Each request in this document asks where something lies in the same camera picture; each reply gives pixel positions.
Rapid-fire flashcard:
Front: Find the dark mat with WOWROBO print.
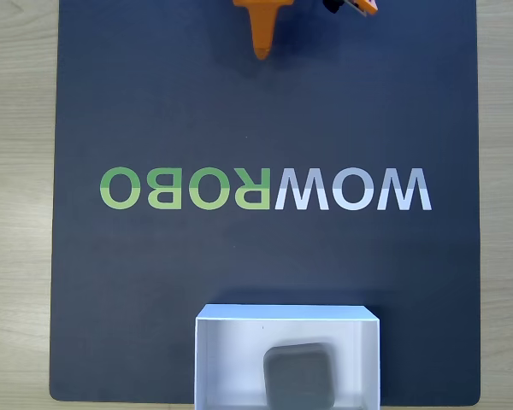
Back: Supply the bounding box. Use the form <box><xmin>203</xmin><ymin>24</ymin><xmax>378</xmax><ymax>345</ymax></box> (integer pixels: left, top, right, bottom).
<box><xmin>49</xmin><ymin>0</ymin><xmax>482</xmax><ymax>405</ymax></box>

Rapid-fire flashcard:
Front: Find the grey square rounded case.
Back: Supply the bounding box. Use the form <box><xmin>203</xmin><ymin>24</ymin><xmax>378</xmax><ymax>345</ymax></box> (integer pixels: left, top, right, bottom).
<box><xmin>262</xmin><ymin>341</ymin><xmax>337</xmax><ymax>410</ymax></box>

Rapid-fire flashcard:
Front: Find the orange gripper camera mount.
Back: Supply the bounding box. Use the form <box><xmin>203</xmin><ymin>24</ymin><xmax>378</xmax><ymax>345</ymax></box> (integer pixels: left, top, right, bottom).
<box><xmin>322</xmin><ymin>0</ymin><xmax>380</xmax><ymax>19</ymax></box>

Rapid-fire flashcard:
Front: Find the white open cardboard box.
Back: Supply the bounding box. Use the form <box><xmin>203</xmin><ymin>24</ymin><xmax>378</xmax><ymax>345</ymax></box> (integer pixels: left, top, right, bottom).
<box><xmin>194</xmin><ymin>302</ymin><xmax>381</xmax><ymax>410</ymax></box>

